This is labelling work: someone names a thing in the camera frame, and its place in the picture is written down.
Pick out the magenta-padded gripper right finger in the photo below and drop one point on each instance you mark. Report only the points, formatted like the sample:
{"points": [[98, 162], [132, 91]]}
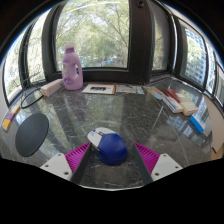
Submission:
{"points": [[166, 165]]}

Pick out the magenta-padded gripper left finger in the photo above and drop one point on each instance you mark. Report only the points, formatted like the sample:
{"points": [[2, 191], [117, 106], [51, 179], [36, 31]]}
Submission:
{"points": [[56, 165]]}

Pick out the blue and white computer mouse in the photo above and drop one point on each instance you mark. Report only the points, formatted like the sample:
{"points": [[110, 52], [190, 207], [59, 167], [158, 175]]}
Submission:
{"points": [[110, 148]]}

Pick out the black round mouse pad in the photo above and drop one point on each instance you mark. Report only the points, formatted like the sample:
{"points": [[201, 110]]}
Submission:
{"points": [[31, 134]]}

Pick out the white box with blue stripe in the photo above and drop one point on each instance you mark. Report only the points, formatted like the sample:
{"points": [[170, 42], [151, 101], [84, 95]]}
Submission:
{"points": [[173, 105]]}

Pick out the beige book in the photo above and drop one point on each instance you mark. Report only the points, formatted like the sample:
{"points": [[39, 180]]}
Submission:
{"points": [[189, 108]]}

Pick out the yellow and purple book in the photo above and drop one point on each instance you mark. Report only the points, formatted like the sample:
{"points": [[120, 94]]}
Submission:
{"points": [[10, 117]]}

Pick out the colourful thin booklet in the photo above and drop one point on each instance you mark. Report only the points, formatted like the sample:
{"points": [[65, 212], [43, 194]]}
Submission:
{"points": [[155, 92]]}

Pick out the white and orange box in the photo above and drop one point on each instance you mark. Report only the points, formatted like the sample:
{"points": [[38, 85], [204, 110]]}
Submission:
{"points": [[51, 88]]}

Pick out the pale printed pamphlet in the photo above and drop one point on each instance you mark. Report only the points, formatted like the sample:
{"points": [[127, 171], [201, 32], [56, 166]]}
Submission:
{"points": [[128, 89]]}

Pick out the white card with orange edge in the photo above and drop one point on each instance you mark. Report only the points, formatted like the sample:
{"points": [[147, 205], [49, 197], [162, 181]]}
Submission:
{"points": [[98, 88]]}

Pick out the purple detergent bottle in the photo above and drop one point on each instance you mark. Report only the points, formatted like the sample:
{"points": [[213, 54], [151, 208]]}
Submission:
{"points": [[71, 71]]}

